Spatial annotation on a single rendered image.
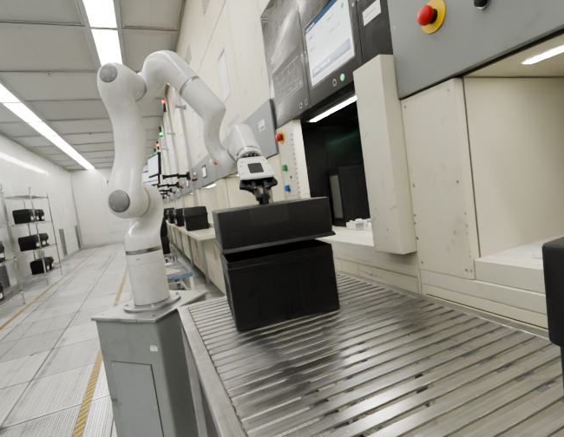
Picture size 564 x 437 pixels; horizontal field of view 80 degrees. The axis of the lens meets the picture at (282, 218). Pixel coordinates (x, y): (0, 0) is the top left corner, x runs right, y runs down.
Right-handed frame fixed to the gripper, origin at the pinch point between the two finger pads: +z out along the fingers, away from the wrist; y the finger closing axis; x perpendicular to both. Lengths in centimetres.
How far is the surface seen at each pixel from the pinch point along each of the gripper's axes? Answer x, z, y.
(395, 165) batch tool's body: -13.4, 8.7, 33.6
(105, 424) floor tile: 145, 8, -82
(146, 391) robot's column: 51, 28, -43
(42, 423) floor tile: 157, -4, -118
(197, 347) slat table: 10.0, 35.1, -23.3
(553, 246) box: -49, 59, 6
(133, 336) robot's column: 39, 15, -44
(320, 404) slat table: -13, 57, -6
